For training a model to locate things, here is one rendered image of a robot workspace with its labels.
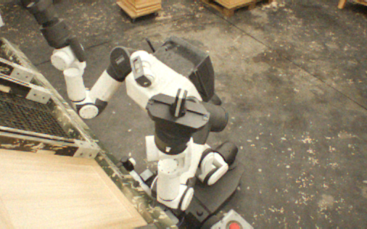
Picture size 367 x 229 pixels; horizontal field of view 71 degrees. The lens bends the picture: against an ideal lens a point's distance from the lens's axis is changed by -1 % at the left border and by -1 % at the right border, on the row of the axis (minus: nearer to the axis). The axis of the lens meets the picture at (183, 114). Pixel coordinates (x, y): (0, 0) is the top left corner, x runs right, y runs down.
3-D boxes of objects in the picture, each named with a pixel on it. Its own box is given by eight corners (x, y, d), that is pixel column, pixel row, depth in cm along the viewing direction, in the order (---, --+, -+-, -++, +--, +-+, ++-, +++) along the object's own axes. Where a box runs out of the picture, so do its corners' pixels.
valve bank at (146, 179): (196, 225, 135) (198, 206, 117) (175, 245, 128) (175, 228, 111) (139, 164, 160) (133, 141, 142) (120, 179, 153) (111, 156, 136)
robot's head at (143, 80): (154, 65, 91) (142, 53, 84) (159, 84, 86) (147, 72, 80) (138, 73, 92) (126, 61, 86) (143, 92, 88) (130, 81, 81)
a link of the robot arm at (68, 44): (55, 30, 97) (70, 56, 104) (36, 43, 89) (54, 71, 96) (79, 26, 93) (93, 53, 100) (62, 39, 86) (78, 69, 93)
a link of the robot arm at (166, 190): (146, 171, 74) (148, 206, 87) (177, 186, 71) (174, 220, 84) (164, 147, 82) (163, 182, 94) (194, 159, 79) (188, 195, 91)
